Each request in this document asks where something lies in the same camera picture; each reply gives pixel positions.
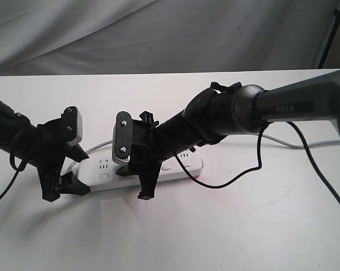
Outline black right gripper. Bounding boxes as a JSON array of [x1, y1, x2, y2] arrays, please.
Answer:
[[116, 111, 173, 200]]

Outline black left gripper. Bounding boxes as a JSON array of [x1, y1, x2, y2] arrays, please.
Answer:
[[36, 107, 90, 202]]

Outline white five-outlet power strip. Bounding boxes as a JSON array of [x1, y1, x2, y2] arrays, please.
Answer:
[[77, 149, 204, 192]]

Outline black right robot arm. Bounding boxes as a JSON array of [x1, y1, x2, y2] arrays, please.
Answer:
[[113, 70, 340, 200]]

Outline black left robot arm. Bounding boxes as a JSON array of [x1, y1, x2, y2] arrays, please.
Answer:
[[0, 100, 90, 202]]

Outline grey backdrop cloth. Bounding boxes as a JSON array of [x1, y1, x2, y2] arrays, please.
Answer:
[[0, 1, 340, 76]]

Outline black tripod stand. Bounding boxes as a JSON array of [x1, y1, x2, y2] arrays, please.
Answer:
[[317, 5, 340, 69]]

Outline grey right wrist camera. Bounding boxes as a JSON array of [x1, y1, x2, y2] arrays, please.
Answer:
[[112, 111, 133, 165]]

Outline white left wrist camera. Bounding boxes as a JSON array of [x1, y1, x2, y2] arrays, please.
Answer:
[[64, 107, 83, 147]]

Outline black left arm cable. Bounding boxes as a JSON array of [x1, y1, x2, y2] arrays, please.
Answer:
[[0, 128, 43, 209]]

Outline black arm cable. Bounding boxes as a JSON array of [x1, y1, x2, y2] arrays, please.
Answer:
[[0, 128, 43, 209], [147, 121, 340, 226]]

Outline grey power cord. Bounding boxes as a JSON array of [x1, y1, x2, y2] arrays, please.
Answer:
[[61, 134, 340, 177]]

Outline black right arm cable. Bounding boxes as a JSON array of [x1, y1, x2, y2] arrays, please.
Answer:
[[147, 121, 340, 226]]

